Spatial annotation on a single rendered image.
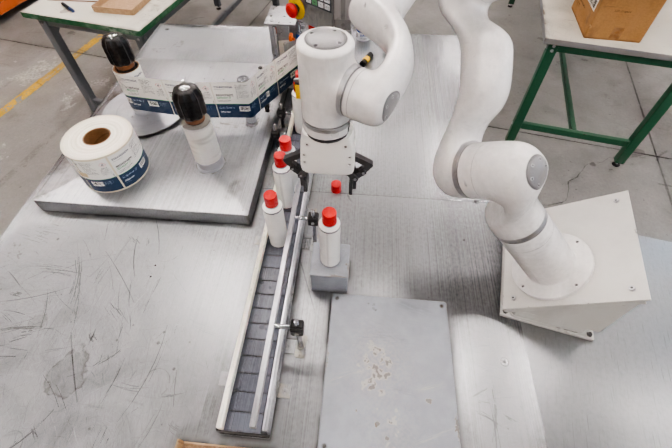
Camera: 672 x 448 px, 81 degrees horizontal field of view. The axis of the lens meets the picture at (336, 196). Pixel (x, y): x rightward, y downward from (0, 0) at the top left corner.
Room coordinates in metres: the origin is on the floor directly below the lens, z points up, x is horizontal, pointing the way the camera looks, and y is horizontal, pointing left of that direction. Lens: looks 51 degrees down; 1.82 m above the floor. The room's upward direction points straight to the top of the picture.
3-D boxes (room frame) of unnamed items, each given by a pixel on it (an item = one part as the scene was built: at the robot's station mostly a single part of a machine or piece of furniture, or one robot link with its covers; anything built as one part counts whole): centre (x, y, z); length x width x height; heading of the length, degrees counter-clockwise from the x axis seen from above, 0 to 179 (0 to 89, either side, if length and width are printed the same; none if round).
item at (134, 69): (1.18, 0.71, 1.04); 0.09 x 0.09 x 0.29
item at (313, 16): (1.06, 0.04, 1.38); 0.17 x 0.10 x 0.19; 50
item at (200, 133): (0.91, 0.41, 1.03); 0.09 x 0.09 x 0.30
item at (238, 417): (0.96, 0.13, 0.86); 1.65 x 0.08 x 0.04; 175
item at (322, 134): (0.52, 0.01, 1.38); 0.09 x 0.08 x 0.03; 85
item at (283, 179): (0.74, 0.15, 0.98); 0.05 x 0.05 x 0.20
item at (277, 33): (1.39, 0.19, 1.01); 0.14 x 0.13 x 0.26; 175
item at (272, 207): (0.60, 0.16, 0.98); 0.05 x 0.05 x 0.20
